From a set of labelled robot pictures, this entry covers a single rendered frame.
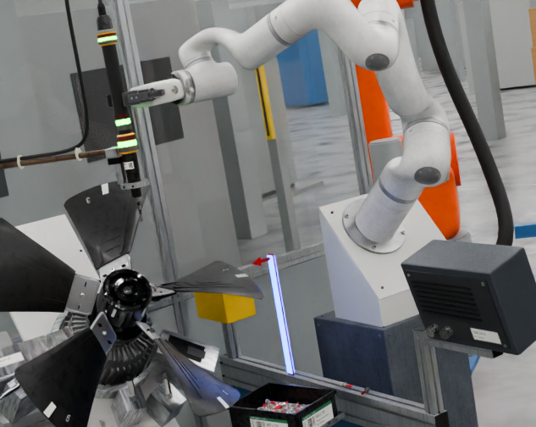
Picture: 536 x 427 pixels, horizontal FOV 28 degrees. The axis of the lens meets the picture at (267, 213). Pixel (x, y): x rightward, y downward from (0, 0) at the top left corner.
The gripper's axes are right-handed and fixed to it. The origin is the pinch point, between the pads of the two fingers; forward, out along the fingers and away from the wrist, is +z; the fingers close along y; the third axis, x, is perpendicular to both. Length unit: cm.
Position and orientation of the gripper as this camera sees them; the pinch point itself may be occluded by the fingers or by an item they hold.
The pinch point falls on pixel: (118, 99)
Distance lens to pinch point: 253.4
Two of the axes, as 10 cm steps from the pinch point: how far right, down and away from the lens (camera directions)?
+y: -5.7, -0.4, 8.2
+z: -8.0, 2.3, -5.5
